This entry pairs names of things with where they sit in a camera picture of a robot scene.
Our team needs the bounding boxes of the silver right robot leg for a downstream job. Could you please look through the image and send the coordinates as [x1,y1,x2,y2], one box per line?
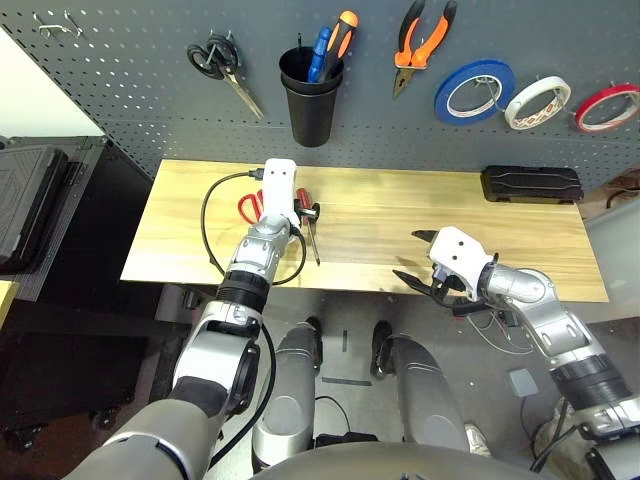
[369,319,471,451]

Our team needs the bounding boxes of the camouflage trouser leg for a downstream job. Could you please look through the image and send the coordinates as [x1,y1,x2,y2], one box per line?
[532,404,601,466]

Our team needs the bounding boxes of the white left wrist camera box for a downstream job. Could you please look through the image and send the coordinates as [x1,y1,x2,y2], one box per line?
[259,157,301,225]

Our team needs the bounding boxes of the black wheeled flight case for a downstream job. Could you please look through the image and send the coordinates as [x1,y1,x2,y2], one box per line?
[0,134,154,451]

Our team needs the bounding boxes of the orange black handled screwdriver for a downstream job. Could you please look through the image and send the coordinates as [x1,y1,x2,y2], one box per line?
[318,10,360,84]

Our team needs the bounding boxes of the large white grey machine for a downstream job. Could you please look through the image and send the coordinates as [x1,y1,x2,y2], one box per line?
[582,199,640,321]

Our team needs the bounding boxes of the grey foot pedal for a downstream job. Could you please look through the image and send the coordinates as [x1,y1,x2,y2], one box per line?
[508,368,540,399]

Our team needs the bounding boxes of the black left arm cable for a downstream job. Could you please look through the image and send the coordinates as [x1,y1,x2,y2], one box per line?
[200,169,307,471]

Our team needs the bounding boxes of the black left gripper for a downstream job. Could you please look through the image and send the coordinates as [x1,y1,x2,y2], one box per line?
[293,198,322,224]

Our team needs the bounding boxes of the silver left robot leg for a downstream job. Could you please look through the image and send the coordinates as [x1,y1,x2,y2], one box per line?
[252,317,324,471]

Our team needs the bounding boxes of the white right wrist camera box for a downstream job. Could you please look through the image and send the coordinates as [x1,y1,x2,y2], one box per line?
[427,225,494,301]

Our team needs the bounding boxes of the black floor device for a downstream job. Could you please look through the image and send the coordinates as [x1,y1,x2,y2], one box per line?
[314,432,379,449]

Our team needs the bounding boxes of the blue handled screwdriver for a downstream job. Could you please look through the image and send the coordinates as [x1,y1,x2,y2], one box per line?
[306,26,333,84]

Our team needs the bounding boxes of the black flat tool case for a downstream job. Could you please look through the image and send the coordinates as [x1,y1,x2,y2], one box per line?
[480,164,585,205]

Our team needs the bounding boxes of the silver robot leg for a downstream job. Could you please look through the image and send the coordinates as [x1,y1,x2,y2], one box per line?
[252,317,324,471]
[369,319,471,451]

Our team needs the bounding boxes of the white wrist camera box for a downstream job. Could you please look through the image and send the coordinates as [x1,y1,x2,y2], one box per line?
[259,157,301,225]
[427,225,494,301]

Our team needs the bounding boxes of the silver double wire hook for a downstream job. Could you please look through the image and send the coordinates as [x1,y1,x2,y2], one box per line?
[32,10,84,39]

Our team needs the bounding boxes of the grey robot torso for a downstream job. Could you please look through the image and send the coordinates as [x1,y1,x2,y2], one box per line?
[249,442,556,480]

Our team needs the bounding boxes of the orange black needle-nose pliers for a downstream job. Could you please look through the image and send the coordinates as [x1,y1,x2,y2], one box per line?
[392,0,459,100]

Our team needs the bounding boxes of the black ribbed plastic case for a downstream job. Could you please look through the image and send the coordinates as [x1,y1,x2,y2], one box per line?
[0,144,71,276]

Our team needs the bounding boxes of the red tape roll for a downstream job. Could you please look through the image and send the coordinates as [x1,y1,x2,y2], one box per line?
[573,83,640,134]

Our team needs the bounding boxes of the black handled scissors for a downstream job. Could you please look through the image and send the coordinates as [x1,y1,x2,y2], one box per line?
[186,30,265,120]

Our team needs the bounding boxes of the red handled scissors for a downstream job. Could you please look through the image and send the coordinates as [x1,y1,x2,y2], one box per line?
[237,188,265,225]

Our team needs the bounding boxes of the silver peg hook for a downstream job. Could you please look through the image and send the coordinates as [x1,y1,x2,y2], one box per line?
[474,74,504,109]

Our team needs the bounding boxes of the white tape roll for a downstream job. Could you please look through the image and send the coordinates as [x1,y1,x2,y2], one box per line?
[503,75,572,131]

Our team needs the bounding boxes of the dark grey pegboard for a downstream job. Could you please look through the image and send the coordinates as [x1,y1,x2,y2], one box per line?
[0,0,640,194]

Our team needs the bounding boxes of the red clear handled screwdriver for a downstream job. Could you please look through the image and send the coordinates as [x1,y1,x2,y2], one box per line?
[295,187,322,266]

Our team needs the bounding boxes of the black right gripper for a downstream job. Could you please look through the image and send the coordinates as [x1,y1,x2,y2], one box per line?
[392,228,474,306]

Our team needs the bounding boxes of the white floor cables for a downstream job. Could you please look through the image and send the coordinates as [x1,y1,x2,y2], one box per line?
[467,312,536,356]

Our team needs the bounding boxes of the blue tape roll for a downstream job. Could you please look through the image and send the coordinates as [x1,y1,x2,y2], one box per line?
[433,59,516,126]

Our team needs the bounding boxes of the black cup holder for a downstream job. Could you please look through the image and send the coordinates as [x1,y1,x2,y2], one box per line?
[278,46,345,148]

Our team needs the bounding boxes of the white sneaker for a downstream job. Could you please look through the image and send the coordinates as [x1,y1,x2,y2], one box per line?
[464,423,491,457]

